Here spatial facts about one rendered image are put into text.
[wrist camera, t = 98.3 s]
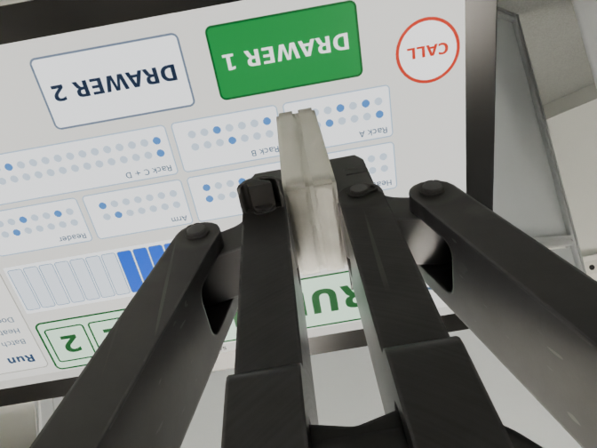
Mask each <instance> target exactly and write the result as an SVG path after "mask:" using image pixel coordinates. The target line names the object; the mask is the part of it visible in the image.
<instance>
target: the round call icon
mask: <svg viewBox="0 0 597 448"><path fill-rule="evenodd" d="M391 26H392V38H393V51H394V75H395V88H396V91H400V90H405V89H409V88H415V87H419V86H425V85H430V84H439V83H445V82H449V81H455V80H459V79H463V69H462V8H461V9H456V10H451V11H446V12H437V13H432V14H427V15H422V16H417V17H412V18H407V19H402V20H393V21H391Z"/></svg>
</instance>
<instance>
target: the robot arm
mask: <svg viewBox="0 0 597 448"><path fill-rule="evenodd" d="M295 114H296V115H295ZM295 114H292V111H289V112H284V113H279V116H277V117H276V123H277V133H278V144H279V154H280V165H281V169H280V170H274V171H269V172H260V173H255V174H254V175H253V176H252V177H251V178H250V179H247V180H245V181H243V182H242V183H241V184H239V185H238V187H237V193H238V197H239V201H240V205H241V208H242V212H243V221H242V222H241V223H240V224H238V225H236V226H235V227H233V228H230V229H227V230H224V231H220V228H219V226H218V225H217V224H215V223H212V222H201V223H199V222H197V223H194V224H191V225H189V226H187V227H186V228H183V229H181V230H180V232H179V233H178V234H177V235H176V236H175V237H174V238H173V240H172V241H171V243H170V244H169V246H168V247H167V249H166V250H165V252H164V253H163V255H162V256H161V258H160V259H159V261H157V263H156V264H155V266H154V267H153V269H152V270H151V272H150V273H149V275H148V276H147V278H146V280H145V281H144V282H143V284H142V285H141V287H140V288H139V289H138V291H137V292H136V293H135V295H134V296H133V298H132V299H131V301H130V303H129V304H128V306H127V307H126V308H125V310H124V311H123V313H122V314H121V315H120V317H119V318H118V319H117V321H116V322H115V324H114V326H113V327H112V329H111V330H110V331H109V333H108V334H107V336H106V338H105V339H104V340H103V341H102V343H101V344H100V345H99V347H98V349H97V350H96V352H95V353H94V355H93V356H92V358H91V359H90V361H89V362H88V364H87V365H86V366H85V367H84V369H83V370H82V372H81V373H80V375H79V376H78V378H77V379H76V381H75V382H74V384H73V385H72V387H71V388H70V390H69V391H68V392H67V393H66V395H65V396H64V398H63V399H62V401H61V402H60V404H59V405H58V407H57V408H56V410H55V411H54V413H53V414H52V416H51V417H50V418H49V419H48V421H47V422H46V424H45V425H44V427H43V429H42V430H41V431H40V433H39V434H38V436H37V437H36V439H35V441H34V442H33V443H32V444H31V445H30V447H29V448H180V446H181V445H182V442H183V440H184V438H185V435H186V433H187V430H188V428H189V425H190V423H191V420H192V419H193V416H194V414H195V410H196V408H197V405H198V404H199V402H200V399H201V397H202V394H203V391H204V389H205V387H206V384H207V382H208V379H209V378H210V376H211V372H212V369H213V367H214V364H215V363H216V361H217V358H218V356H219V352H220V350H221V348H222V346H223V343H224V341H225V338H226V336H227V333H228V331H229V328H230V326H231V324H232V322H233V320H234V317H235V313H236V311H237V326H236V343H235V374H231V375H228V376H227V380H226V387H225V400H224V412H223V425H222V437H221V448H543V447H542V446H540V445H539V444H536V443H535V442H533V441H531V440H530V439H528V438H527V437H526V436H524V435H522V434H520V433H518V432H517V431H515V430H513V429H511V428H509V427H506V426H504V425H503V423H502V421H501V419H500V418H499V416H498V413H497V411H496V409H495V407H494V405H493V403H492V401H491V399H490V396H489V394H488V392H487V390H486V388H485V387H484V385H483V383H482V380H481V378H480V376H479V374H478V372H477V370H476V368H475V366H474V363H473V361H472V359H471V357H470V356H469V354H468V352H467V350H466V347H465V345H464V343H463V341H462V340H461V339H460V337H458V336H452V337H450V335H449V333H448V331H447V329H446V327H445V324H444V322H443V321H442V318H441V316H440V313H439V311H438V309H437V307H436V306H435V304H434V300H433V298H432V296H431V294H430V292H429V290H428V288H427V286H426V284H427V285H428V286H429V287H430V288H431V289H432V290H433V291H434V292H435V293H436V294H437V295H438V296H439V298H440V299H441V300H442V301H443V302H444V303H445V304H446V305H447V306H448V307H449V308H450V309H451V310H452V311H453V312H454V313H455V314H456V315H457V317H458V318H459V319H460V320H461V321H462V322H463V323H464V324H465V325H466V326H467V327H468V328H469V329H470V330H471V331H472V332H473V333H474V335H475V336H476V337H477V338H478V339H479V340H480V341H481V342H482V343H483V344H484V345H485V346H486V347H487V348H488V349H489V350H490V351H491V353H492V354H493V355H494V356H495V357H496V358H497V359H498V360H499V361H500V362H501V363H502V364H503V365H504V366H505V367H506V368H507V369H508V370H509V372H510V373H511V374H512V375H513V376H514V377H515V378H516V379H517V380H518V381H519V382H520V383H521V384H522V385H523V386H524V387H525V388H526V389H527V390H528V391H529V392H530V393H531V394H532V395H533V396H534V397H535V398H536V399H537V400H538V401H539V402H540V403H541V404H542V405H543V406H544V407H545V409H546V410H547V411H548V412H549V413H550V414H551V415H552V416H553V417H554V418H555V419H556V420H557V421H558V422H559V423H560V424H561V425H562V427H563V428H564V429H565V430H566V431H567V432H568V433H569V434H570V435H571V436H572V437H573V438H574V439H575V440H576V441H577V442H578V443H579V445H580V446H581V447H582V448H597V281H595V280H594V279H592V278H591V277H589V275H587V274H586V273H584V272H583V271H581V270H580V269H578V268H576V267H575V266H573V265H572V264H570V263H569V262H567V261H566V260H565V259H563V258H562V257H560V256H559V255H557V254H556V253H554V252H552V251H551V250H549V249H548V248H547V247H545V246H544V245H542V244H541V243H540V242H538V241H537V240H535V239H534V238H532V237H531V236H529V235H527V234H526V233H524V232H523V231H521V230H520V229H518V228H517V227H516V226H514V225H513V224H511V223H510V222H508V221H507V220H505V219H504V218H502V217H501V216H499V215H498V214H496V213H495V212H493V211H492V210H491V209H489V208H488V207H486V206H485V205H483V204H481V203H480V202H478V201H477V200H475V199H474V198H472V197H471V196H469V195H468V194H467V193H465V192H464V191H462V190H461V189H460V188H458V187H456V186H455V185H453V184H451V183H448V182H447V181H441V180H427V181H424V182H420V183H418V184H416V185H414V186H413V187H412V188H410V192H409V197H391V196H385V194H384V192H383V190H382V188H381V187H380V186H379V185H376V184H374V182H373V180H372V178H371V176H370V173H369V171H368V169H367V167H366V164H365V163H364V161H363V159H362V158H360V157H359V156H356V155H352V156H343V157H338V158H333V159H329V157H328V153H327V150H326V147H325V144H324V141H323V138H322V133H321V130H320V126H319V124H318V121H317V117H316V114H315V112H314V110H312V109H311V108H304V109H299V110H298V113H295ZM345 265H348V272H349V277H350V284H351V290H354V295H355V298H356V302H357V306H358V309H359V313H360V317H361V320H362V327H363V330H364V333H365V337H366V340H367V344H368V348H369V351H370V358H371V362H372V365H373V369H374V372H375V376H376V380H377V383H378V389H379V393H380V396H381V400H382V404H383V407H384V411H385V415H383V416H381V417H378V418H376V419H374V420H370V421H368V422H365V423H363V424H361V425H359V426H355V427H343V426H326V425H319V422H318V415H317V408H316V401H315V393H314V380H313V373H312V365H311V357H310V350H309V343H308V336H307V328H306V315H305V308H304V301H303V293H302V286H301V279H300V273H303V276H305V275H311V274H316V273H321V272H320V269H324V268H327V270H328V271H332V270H337V269H342V268H345Z"/></svg>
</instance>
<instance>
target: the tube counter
mask: <svg viewBox="0 0 597 448"><path fill-rule="evenodd" d="M172 240H173V239H170V240H165V241H160V242H154V243H149V244H140V245H134V246H129V247H124V248H119V249H114V250H108V251H103V252H94V253H88V254H83V255H77V256H73V257H67V258H62V259H56V260H47V261H42V262H37V263H31V264H26V265H21V266H16V267H10V268H3V270H4V272H5V274H6V275H7V277H8V279H9V281H10V283H11V285H12V287H13V289H14V291H15V292H16V294H17V296H18V298H19V300H20V302H21V304H22V306H23V308H24V309H25V311H26V313H27V314H31V313H36V312H42V311H47V310H53V309H58V308H67V307H73V306H78V305H83V304H89V303H94V302H99V301H104V300H114V299H120V298H125V297H131V296H134V295H135V293H136V292H137V291H138V289H139V288H140V287H141V285H142V284H143V282H144V281H145V280H146V278H147V276H148V275H149V273H150V272H151V270H152V269H153V267H154V266H155V264H156V263H157V261H159V259H160V258H161V256H162V255H163V253H164V252H165V250H166V249H167V247H168V246H169V244H170V243H171V241H172Z"/></svg>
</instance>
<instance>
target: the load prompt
mask: <svg viewBox="0 0 597 448"><path fill-rule="evenodd" d="M300 279H301V286H302V293H303V301H304V308H305V315H306V328H307V329H310V328H315V327H321V326H326V325H332V324H342V323H347V322H353V321H358V320H361V317H360V313H359V309H358V306H357V302H356V298H355V295H354V290H351V284H350V277H349V272H348V270H345V271H339V272H334V273H329V274H323V275H318V276H308V277H303V278H300ZM124 310H125V308H120V309H115V310H109V311H104V312H99V313H93V314H88V315H83V316H73V317H68V318H62V319H57V320H51V321H46V322H41V323H36V324H32V325H33V326H34V328H35V329H36V332H37V334H38V336H39V338H40V340H41V341H42V343H43V344H44V347H45V349H46V351H47V353H48V355H49V357H50V359H51V360H52V362H53V364H54V366H55V368H56V370H57V371H61V370H66V369H72V368H77V367H83V366H86V365H87V364H88V362H89V361H90V359H91V358H92V356H93V355H94V353H95V352H96V350H97V349H98V347H99V346H100V344H101V343H102V341H103V340H104V339H105V338H106V336H107V334H108V333H109V331H110V330H111V329H112V327H113V326H114V324H115V322H116V321H117V319H118V318H119V317H120V315H121V314H122V313H123V311H124ZM236 326H237V311H236V313H235V317H234V320H233V322H232V324H231V326H230V328H229V331H228V333H227V336H226V338H225V341H224V343H226V342H231V341H236Z"/></svg>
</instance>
